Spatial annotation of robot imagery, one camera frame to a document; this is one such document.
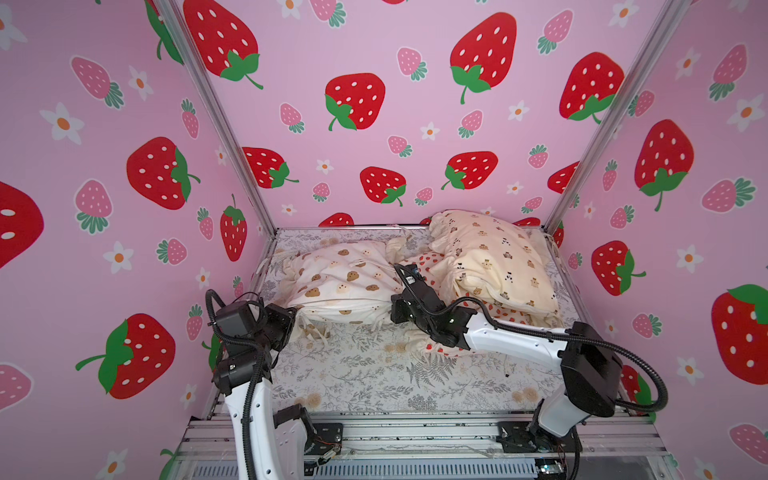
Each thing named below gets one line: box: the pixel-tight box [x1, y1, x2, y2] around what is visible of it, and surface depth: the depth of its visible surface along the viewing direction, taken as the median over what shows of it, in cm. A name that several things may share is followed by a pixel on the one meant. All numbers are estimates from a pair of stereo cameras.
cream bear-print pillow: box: [428, 210, 563, 328], surface depth 89 cm
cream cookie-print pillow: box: [280, 240, 402, 324], surface depth 83 cm
